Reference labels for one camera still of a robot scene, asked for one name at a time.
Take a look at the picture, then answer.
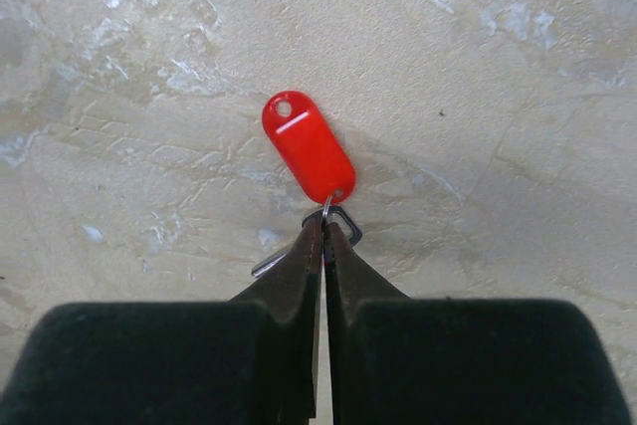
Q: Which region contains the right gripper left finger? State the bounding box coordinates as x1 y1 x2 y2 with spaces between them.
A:
1 219 322 424

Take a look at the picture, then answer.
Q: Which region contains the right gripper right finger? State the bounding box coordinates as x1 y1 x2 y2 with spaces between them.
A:
323 224 632 424

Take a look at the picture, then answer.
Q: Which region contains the red key tag with key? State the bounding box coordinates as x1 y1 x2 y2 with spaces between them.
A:
250 90 363 279

